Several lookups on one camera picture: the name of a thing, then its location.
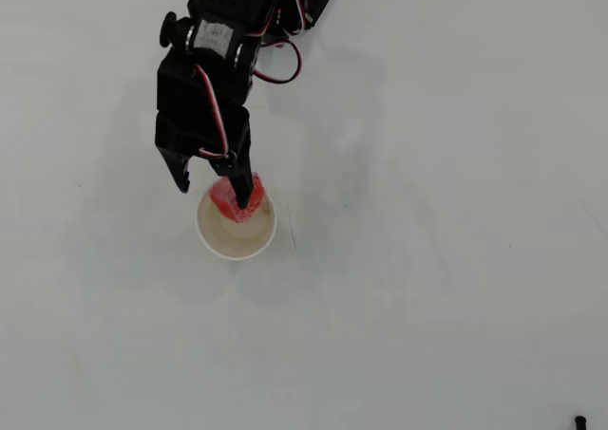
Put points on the small black cylindrical object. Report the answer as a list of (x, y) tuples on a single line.
[(580, 423)]

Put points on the tan paper cup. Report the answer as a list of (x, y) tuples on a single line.
[(237, 240)]

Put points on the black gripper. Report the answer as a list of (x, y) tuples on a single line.
[(190, 133)]

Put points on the red sugary candy cube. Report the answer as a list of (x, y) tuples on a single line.
[(223, 200)]

